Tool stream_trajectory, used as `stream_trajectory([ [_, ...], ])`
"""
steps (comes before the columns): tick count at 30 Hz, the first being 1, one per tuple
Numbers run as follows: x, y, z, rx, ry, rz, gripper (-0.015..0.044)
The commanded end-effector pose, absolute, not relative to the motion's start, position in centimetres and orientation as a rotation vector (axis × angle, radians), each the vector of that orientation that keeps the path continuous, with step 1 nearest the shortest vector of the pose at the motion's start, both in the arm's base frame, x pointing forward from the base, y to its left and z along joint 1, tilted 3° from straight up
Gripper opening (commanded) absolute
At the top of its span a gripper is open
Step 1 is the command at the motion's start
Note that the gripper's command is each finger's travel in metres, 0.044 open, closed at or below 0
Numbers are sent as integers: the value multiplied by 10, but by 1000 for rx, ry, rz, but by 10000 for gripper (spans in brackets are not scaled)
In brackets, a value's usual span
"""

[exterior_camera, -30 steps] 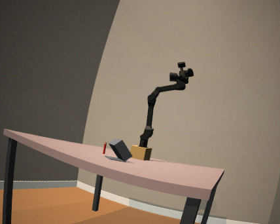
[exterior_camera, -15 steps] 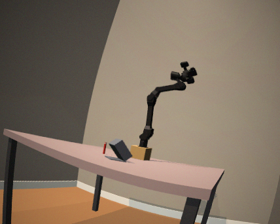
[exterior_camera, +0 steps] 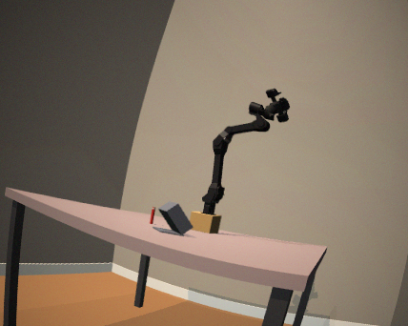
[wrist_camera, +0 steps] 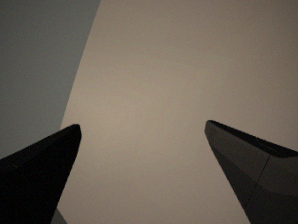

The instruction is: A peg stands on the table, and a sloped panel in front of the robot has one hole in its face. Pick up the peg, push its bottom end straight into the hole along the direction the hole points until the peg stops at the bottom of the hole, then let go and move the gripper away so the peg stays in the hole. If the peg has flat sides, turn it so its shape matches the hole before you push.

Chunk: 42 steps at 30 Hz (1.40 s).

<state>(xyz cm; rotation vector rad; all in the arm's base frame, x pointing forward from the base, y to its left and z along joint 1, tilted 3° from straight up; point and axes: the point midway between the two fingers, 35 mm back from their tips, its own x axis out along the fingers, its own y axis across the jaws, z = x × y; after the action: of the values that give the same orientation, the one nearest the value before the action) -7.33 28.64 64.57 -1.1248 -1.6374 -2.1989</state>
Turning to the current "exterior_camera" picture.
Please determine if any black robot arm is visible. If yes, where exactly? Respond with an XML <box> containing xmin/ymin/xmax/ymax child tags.
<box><xmin>201</xmin><ymin>97</ymin><xmax>290</xmax><ymax>215</ymax></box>

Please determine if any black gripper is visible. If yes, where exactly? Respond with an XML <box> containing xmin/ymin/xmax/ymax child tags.
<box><xmin>266</xmin><ymin>89</ymin><xmax>289</xmax><ymax>122</ymax></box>

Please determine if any dark grey square panel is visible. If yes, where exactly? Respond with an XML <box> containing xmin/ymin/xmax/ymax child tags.
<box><xmin>153</xmin><ymin>201</ymin><xmax>193</xmax><ymax>236</ymax></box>

